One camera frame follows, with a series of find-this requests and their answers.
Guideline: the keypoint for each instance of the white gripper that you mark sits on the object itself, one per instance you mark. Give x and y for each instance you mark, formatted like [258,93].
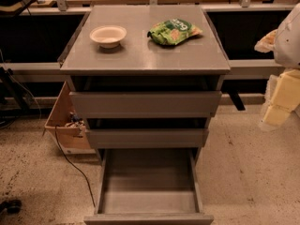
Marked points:
[289,46]

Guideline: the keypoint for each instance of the grey bottom drawer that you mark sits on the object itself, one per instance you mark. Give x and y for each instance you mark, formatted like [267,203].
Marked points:
[149,187]

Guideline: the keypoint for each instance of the grey drawer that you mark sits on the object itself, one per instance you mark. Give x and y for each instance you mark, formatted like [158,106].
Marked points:
[149,187]
[109,133]
[184,96]

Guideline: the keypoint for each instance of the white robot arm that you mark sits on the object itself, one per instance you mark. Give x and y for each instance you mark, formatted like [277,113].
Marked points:
[287,42]

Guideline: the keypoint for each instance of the grey drawer cabinet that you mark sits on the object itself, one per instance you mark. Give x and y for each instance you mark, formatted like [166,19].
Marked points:
[133,93]

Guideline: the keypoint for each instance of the grey middle drawer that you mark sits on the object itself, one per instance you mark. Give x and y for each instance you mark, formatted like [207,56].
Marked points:
[109,133]

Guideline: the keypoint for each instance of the grey top drawer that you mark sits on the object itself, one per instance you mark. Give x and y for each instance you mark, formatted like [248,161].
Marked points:
[184,96]

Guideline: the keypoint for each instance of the green chip bag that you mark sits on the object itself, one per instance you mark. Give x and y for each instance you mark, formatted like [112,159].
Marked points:
[173,32]

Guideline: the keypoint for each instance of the white paper bowl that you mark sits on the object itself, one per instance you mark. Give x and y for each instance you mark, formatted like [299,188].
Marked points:
[108,36]

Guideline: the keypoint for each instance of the wooden box on floor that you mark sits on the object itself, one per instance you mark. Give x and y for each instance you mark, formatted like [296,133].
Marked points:
[70,135]

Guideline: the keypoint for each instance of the black caster wheel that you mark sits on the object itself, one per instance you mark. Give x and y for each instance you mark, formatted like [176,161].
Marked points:
[12,207]

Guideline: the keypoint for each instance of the grey metal rail frame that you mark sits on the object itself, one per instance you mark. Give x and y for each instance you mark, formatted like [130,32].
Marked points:
[256,68]

